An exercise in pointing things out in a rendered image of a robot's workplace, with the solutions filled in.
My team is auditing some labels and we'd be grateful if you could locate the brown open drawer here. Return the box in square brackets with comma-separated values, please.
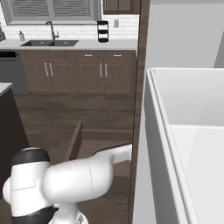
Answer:
[64, 120, 84, 162]

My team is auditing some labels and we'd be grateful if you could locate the tall brown cabinet panel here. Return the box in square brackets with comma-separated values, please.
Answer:
[127, 0, 151, 224]

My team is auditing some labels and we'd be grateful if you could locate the brown base cupboard run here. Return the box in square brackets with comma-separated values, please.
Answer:
[18, 49, 137, 95]

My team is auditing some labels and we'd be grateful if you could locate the white fridge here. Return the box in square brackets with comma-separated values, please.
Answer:
[132, 67, 224, 224]

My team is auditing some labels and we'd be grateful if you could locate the dark double sink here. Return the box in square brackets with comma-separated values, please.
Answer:
[19, 39, 80, 48]

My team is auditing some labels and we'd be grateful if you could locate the dark metal tap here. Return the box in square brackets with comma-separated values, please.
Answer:
[45, 20, 60, 41]

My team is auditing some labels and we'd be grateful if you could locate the dark brown island cupboard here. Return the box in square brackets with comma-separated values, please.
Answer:
[0, 82, 31, 200]

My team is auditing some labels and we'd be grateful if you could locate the grey dishwasher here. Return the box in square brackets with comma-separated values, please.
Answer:
[0, 50, 31, 95]

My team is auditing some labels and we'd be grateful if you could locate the grey window with blinds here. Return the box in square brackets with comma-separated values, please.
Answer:
[0, 0, 102, 26]

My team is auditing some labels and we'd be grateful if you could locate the brown wall cupboard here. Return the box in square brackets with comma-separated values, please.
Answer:
[102, 0, 141, 16]

